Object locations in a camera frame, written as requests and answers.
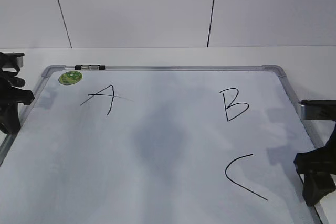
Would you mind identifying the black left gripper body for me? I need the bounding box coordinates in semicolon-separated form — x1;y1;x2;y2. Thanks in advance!
1;67;35;108

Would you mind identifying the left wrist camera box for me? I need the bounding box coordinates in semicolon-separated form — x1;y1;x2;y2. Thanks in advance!
1;52;25;72

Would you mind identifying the white whiteboard with grey frame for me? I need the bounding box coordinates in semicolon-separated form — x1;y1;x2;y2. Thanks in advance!
1;66;321;223

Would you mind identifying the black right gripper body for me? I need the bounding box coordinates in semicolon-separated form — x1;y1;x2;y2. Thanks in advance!
293;120;336;176

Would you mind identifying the green round magnet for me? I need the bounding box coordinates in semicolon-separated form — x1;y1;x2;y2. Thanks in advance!
58;71;82;86

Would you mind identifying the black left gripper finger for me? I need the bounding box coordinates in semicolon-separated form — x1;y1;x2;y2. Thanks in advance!
1;103;21;134

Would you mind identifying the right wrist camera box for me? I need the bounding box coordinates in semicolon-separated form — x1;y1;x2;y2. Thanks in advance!
299;100;335;121

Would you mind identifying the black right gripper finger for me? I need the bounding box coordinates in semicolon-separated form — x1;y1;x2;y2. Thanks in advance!
302;173;335;206

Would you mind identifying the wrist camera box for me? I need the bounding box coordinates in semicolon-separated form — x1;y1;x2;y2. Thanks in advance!
1;52;25;72
299;100;335;121

